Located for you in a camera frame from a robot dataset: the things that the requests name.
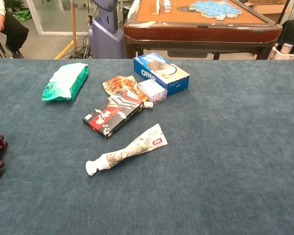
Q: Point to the white framed glass partition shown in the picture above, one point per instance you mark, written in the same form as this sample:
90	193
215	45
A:
58	14

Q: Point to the blue mahjong tile pile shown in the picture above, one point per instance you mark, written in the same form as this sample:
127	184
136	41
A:
215	8

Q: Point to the wooden pole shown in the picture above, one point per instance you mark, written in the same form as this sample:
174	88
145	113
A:
74	24

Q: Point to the brown mahjong table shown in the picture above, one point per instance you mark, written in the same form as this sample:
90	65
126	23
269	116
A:
198	31

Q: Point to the black and red box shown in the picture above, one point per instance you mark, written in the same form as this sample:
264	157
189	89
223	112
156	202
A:
107	117

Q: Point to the small white box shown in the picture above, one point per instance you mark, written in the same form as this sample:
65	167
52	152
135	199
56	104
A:
152	90

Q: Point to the white printed tube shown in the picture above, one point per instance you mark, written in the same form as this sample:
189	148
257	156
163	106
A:
127	153

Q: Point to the white mahjong tile row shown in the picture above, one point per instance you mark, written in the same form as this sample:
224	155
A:
158	6

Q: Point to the stacked mahjong tiles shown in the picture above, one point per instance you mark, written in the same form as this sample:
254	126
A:
167	6

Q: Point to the white storage crate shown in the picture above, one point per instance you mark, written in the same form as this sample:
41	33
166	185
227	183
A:
289	56

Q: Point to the green bag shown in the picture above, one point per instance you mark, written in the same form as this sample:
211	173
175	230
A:
22	15

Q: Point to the blue carpet floor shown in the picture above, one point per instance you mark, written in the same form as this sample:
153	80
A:
186	183

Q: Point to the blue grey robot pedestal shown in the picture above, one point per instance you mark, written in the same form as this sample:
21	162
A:
105	36

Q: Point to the green wet wipes pack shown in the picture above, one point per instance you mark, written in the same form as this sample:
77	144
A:
66	80

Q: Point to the blue Oreo box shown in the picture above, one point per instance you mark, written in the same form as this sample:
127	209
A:
161	73

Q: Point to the seated person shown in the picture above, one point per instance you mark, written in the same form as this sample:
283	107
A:
14	34

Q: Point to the small drink carton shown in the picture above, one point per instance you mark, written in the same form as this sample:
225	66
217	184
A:
286	47

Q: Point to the white plastic sheet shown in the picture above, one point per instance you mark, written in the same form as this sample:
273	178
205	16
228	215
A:
133	11

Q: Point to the orange spouted snack pouch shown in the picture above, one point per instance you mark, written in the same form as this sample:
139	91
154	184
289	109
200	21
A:
117	84

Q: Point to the brown cardboard box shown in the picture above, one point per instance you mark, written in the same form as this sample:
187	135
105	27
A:
269	9

